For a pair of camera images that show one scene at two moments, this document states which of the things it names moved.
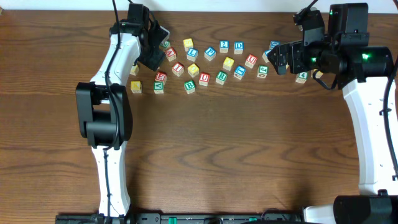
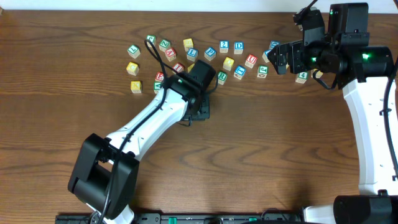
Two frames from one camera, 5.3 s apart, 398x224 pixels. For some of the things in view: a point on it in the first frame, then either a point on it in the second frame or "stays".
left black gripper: [152, 58] to [201, 111]
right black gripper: [292, 57] stays
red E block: [161, 76] stays
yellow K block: [135, 86] stays
